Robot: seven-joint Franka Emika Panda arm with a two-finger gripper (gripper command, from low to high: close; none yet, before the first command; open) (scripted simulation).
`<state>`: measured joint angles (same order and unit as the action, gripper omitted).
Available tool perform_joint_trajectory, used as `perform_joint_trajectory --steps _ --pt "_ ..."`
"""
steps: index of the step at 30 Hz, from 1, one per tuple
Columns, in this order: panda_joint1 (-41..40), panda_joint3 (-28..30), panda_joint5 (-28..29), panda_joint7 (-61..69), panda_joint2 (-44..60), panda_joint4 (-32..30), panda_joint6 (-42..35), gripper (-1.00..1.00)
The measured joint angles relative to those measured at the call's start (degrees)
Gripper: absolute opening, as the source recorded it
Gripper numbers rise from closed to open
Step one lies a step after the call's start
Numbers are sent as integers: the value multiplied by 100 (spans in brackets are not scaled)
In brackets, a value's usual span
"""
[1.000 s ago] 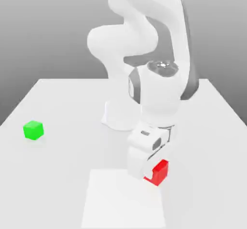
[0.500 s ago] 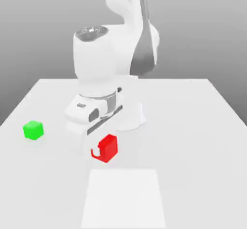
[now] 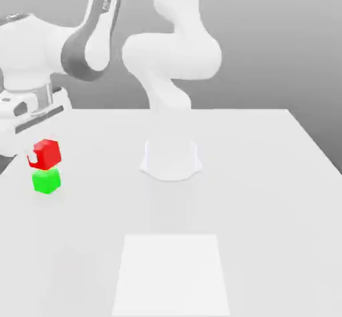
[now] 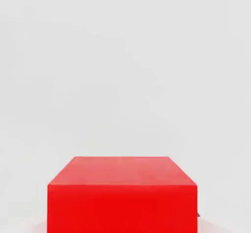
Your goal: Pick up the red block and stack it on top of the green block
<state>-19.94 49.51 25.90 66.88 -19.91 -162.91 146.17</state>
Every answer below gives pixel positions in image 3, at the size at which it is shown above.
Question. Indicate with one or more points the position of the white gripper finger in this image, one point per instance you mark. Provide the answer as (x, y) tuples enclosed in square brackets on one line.
[(32, 156)]

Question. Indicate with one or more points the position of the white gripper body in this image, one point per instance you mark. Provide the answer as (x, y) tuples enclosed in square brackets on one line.
[(40, 130)]

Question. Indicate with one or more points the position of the small green cube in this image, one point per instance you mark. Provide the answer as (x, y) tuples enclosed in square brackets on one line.
[(46, 181)]

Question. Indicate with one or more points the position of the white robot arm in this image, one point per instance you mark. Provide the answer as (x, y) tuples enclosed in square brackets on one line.
[(171, 55)]

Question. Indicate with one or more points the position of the small red cube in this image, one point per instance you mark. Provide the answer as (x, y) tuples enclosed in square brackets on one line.
[(48, 152)]

